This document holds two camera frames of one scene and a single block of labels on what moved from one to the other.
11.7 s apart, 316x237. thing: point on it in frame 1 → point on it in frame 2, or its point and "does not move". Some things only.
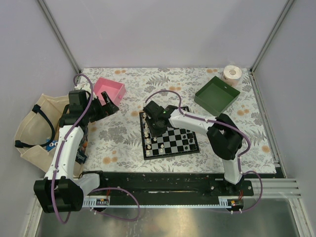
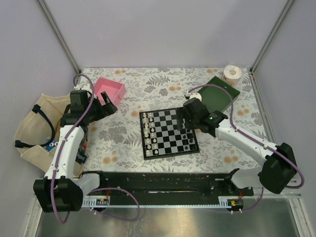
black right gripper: [155, 133] → [180, 115]
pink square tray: [115, 90] does not move
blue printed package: [52, 145] does not move
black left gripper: [105, 109] does not move
